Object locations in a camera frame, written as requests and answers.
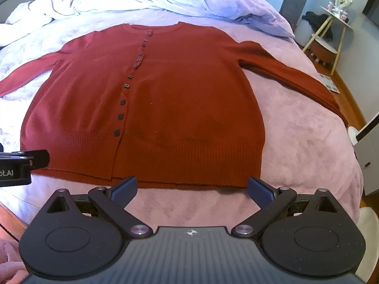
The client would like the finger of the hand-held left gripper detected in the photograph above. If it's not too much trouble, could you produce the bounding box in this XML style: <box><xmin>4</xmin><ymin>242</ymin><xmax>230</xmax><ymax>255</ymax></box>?
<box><xmin>0</xmin><ymin>149</ymin><xmax>50</xmax><ymax>170</ymax></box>

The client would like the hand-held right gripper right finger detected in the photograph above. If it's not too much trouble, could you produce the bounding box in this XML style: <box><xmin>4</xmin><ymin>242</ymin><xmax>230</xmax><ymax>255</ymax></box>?
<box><xmin>231</xmin><ymin>177</ymin><xmax>339</xmax><ymax>239</ymax></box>

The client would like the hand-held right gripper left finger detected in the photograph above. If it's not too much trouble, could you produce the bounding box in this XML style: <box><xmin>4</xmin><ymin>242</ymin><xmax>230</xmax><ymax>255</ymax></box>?
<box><xmin>44</xmin><ymin>176</ymin><xmax>153</xmax><ymax>239</ymax></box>

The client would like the red knit cardigan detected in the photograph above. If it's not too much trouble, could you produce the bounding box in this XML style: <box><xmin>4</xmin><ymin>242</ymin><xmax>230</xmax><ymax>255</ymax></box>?
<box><xmin>0</xmin><ymin>21</ymin><xmax>350</xmax><ymax>189</ymax></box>

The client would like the pink plush bed blanket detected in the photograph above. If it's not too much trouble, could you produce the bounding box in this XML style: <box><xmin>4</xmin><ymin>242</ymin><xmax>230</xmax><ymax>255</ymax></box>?
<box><xmin>0</xmin><ymin>4</ymin><xmax>364</xmax><ymax>222</ymax></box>

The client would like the white slipper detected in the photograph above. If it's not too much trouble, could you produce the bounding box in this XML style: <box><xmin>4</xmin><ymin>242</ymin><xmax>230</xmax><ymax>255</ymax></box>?
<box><xmin>346</xmin><ymin>126</ymin><xmax>360</xmax><ymax>145</ymax></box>

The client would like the white cabinet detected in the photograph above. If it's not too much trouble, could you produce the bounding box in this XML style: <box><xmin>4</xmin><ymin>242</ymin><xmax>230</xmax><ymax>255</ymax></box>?
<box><xmin>353</xmin><ymin>115</ymin><xmax>379</xmax><ymax>196</ymax></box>

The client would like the printed booklet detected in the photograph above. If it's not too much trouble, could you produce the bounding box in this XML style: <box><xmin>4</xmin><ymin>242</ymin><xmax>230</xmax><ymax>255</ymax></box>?
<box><xmin>318</xmin><ymin>73</ymin><xmax>341</xmax><ymax>94</ymax></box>

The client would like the brown round footstool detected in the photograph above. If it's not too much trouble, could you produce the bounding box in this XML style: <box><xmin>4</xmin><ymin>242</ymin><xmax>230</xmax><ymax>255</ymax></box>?
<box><xmin>309</xmin><ymin>37</ymin><xmax>338</xmax><ymax>66</ymax></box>

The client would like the white wooden-legged side table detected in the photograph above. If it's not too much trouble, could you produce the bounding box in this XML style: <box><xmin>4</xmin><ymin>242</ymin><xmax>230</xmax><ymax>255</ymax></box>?
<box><xmin>302</xmin><ymin>5</ymin><xmax>355</xmax><ymax>76</ymax></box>

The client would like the dark cloth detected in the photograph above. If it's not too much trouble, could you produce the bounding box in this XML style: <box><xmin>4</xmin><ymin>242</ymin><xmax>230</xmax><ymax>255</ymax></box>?
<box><xmin>302</xmin><ymin>11</ymin><xmax>331</xmax><ymax>40</ymax></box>

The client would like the wrapped flower bouquet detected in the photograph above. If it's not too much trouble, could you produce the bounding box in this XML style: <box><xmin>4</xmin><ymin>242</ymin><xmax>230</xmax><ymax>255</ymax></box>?
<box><xmin>331</xmin><ymin>0</ymin><xmax>355</xmax><ymax>17</ymax></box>

